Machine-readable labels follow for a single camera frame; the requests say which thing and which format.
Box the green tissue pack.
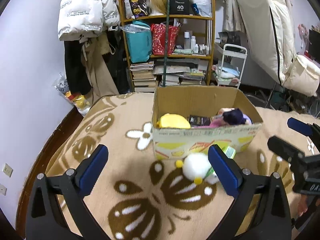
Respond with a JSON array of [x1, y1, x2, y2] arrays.
[[208, 144, 236, 177]]

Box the white black pompom keychain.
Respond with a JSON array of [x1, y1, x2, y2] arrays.
[[175, 153, 219, 185]]

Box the person's right hand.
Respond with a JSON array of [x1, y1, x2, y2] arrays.
[[297, 194, 310, 217]]

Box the purple plush doll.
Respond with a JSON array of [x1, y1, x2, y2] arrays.
[[209, 108, 253, 128]]

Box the beige butterfly pattern blanket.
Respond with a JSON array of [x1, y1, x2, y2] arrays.
[[44, 92, 320, 240]]

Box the dark small box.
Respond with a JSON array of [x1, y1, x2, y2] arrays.
[[188, 115, 211, 127]]

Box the white rolling cart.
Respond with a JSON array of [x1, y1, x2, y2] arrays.
[[213, 43, 248, 89]]

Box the printed cardboard box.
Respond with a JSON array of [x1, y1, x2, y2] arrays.
[[152, 86, 263, 160]]

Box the yellow plush toy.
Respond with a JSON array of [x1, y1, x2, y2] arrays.
[[157, 113, 191, 129]]

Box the bag of toys on floor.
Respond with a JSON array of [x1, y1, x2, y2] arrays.
[[53, 73, 91, 116]]

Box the white upright mattress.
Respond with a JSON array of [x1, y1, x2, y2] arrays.
[[237, 0, 319, 96]]

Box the white curtain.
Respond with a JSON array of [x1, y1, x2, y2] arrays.
[[223, 0, 246, 33]]

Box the black hanging garment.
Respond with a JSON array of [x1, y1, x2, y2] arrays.
[[64, 41, 92, 95]]

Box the white bottle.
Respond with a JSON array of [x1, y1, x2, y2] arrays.
[[190, 36, 196, 53]]

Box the pile of magazines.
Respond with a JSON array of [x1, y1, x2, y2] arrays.
[[152, 60, 209, 87]]

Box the green pole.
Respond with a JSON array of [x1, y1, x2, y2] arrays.
[[162, 0, 170, 87]]

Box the stack of books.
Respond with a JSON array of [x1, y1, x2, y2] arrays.
[[129, 61, 158, 93]]

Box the wooden bookshelf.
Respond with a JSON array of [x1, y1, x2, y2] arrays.
[[118, 0, 216, 86]]

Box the red gift bag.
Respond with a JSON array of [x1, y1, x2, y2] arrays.
[[151, 23, 180, 56]]

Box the black box marked 40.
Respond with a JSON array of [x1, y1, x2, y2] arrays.
[[170, 0, 190, 15]]

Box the teal paper bag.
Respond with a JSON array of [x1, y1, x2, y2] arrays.
[[121, 21, 152, 63]]

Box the white puffer jacket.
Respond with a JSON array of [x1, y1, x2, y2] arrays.
[[57, 0, 120, 41]]

